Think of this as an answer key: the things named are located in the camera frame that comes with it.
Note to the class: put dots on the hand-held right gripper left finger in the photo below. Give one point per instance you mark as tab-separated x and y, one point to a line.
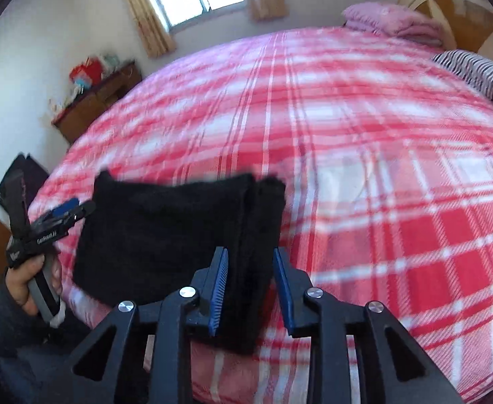
220	290

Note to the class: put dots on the black bag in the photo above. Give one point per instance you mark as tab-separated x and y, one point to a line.
34	172

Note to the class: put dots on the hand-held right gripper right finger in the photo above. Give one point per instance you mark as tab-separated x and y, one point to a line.
283	290

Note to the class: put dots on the wooden headboard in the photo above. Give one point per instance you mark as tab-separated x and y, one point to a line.
461	12

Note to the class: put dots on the folded pink blanket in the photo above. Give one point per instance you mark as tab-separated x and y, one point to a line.
389	19

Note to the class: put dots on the striped pillow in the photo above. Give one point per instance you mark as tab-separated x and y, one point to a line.
482	75

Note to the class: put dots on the black pants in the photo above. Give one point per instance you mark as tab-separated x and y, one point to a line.
154	235

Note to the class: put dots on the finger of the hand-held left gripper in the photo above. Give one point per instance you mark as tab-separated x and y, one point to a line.
67	209
16	206

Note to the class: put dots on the person's left forearm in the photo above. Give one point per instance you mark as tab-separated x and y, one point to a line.
10	353

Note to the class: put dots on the red plaid bed sheet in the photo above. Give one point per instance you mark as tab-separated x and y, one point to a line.
356	168

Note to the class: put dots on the red bags on nightstand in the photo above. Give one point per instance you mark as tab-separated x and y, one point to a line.
87	71

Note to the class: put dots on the wooden nightstand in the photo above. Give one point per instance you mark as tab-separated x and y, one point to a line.
90	105

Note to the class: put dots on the person's left hand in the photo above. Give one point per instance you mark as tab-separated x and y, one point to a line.
23	282

